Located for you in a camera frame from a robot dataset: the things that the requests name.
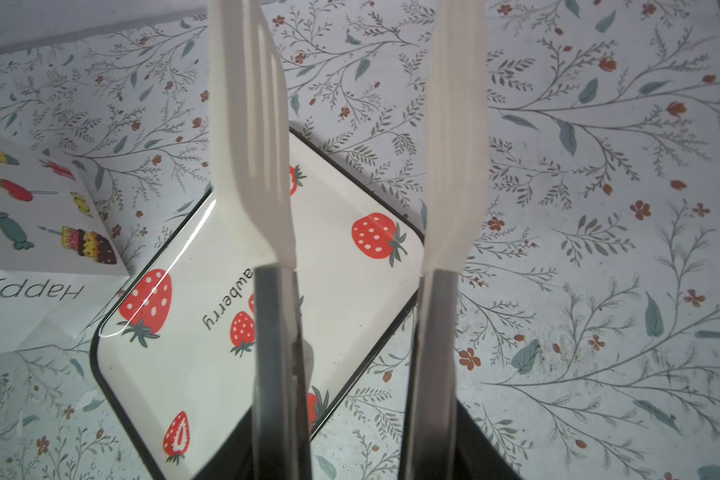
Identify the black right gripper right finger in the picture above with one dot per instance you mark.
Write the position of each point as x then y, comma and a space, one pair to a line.
475, 457

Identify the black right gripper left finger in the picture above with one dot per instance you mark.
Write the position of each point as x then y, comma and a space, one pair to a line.
234, 460

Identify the white paper gift bag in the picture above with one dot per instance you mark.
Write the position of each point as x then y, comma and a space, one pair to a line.
58, 265

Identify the white slotted serving tongs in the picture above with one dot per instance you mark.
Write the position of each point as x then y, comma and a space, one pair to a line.
250, 168

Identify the strawberry print rectangular tray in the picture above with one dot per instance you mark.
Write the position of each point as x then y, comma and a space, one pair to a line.
176, 356

